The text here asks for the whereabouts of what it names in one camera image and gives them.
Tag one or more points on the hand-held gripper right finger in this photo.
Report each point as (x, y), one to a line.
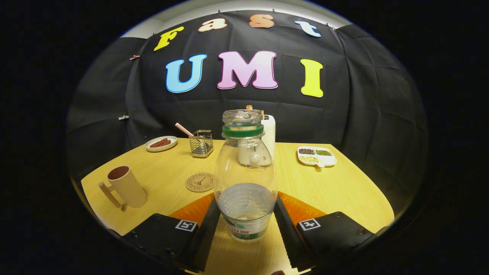
(286, 236)

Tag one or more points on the round cork coaster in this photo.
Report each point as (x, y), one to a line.
(199, 182)

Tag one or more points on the white divided bean dish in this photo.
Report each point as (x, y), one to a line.
(317, 156)

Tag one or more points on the wooden table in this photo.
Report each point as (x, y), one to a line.
(324, 191)

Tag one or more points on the striped paper straw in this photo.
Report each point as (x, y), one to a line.
(183, 129)

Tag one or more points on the small white plate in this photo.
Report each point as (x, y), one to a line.
(170, 146)

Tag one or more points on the red sausage piece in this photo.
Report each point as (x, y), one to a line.
(166, 140)
(156, 144)

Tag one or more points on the clear plastic juice bottle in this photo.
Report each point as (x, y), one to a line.
(244, 206)

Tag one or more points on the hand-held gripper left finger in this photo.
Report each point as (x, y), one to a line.
(208, 236)

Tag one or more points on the black backdrop cloth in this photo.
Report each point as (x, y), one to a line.
(363, 95)

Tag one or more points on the white toaster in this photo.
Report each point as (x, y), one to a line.
(269, 133)

